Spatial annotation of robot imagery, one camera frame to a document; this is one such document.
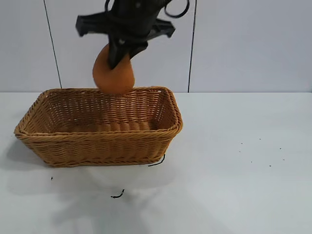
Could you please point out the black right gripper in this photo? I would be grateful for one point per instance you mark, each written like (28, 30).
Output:
(132, 22)

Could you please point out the brown woven wicker basket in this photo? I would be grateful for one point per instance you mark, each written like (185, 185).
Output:
(97, 146)

